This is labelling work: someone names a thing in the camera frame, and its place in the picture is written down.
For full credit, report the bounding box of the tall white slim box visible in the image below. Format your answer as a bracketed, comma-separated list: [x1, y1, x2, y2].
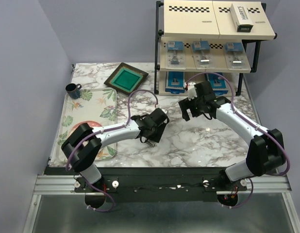
[145, 140, 155, 147]

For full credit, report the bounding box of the bottom left beige shelf board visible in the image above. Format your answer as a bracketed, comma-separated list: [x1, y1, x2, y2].
[157, 72, 199, 97]

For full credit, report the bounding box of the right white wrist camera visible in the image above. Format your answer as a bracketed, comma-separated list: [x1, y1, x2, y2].
[183, 82, 198, 100]

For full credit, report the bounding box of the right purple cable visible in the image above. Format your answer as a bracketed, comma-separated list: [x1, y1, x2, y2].
[186, 71, 291, 209]

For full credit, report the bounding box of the middle left beige shelf board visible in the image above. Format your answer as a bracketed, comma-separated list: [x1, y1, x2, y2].
[158, 37, 200, 72]

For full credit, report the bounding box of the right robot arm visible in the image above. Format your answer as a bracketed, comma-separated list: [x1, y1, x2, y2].
[179, 81, 286, 190]

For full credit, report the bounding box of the floral leaf serving tray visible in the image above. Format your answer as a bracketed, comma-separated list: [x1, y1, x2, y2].
[49, 88, 117, 166]

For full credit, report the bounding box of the middle right beige shelf board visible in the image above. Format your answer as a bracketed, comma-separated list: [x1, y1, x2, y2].
[206, 39, 251, 73]

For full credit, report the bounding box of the square green ceramic plate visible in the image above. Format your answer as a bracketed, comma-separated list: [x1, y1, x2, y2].
[104, 63, 149, 96]

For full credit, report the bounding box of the white Harry's box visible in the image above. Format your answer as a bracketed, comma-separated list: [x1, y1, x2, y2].
[230, 2, 253, 33]

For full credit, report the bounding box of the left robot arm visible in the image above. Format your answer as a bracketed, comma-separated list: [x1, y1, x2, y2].
[61, 108, 169, 192]

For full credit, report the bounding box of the dark blue mug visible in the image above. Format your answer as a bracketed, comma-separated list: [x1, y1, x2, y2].
[65, 83, 82, 100]

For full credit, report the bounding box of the pink cream round plate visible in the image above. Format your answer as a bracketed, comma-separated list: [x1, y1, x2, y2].
[68, 120, 102, 136]

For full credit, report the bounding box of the blue Harry's razor box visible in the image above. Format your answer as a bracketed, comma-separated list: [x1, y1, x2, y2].
[165, 71, 185, 94]
[205, 74, 230, 96]

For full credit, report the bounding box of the aluminium rail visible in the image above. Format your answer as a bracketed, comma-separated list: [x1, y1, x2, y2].
[33, 175, 292, 195]

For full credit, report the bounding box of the blister razor pack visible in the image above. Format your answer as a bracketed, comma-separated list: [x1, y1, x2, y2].
[166, 40, 186, 70]
[224, 42, 247, 70]
[191, 40, 214, 70]

